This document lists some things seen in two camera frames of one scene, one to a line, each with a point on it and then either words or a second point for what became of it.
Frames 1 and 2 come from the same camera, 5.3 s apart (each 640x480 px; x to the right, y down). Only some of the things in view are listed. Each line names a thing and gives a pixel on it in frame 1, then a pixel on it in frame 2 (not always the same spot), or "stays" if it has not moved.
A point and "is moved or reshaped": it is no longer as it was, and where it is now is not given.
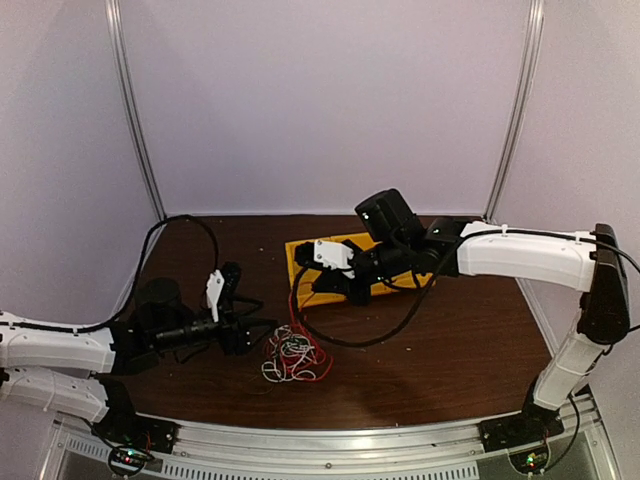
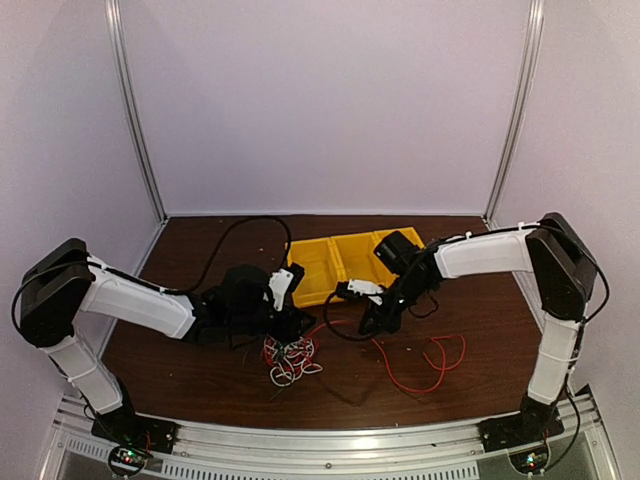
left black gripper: [237, 339] → [288, 330]
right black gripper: [334, 280] → [384, 321]
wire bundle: [292, 355] is moved or reshaped
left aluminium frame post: [117, 33] stays
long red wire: [293, 320] is moved or reshaped
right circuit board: [530, 461] stays
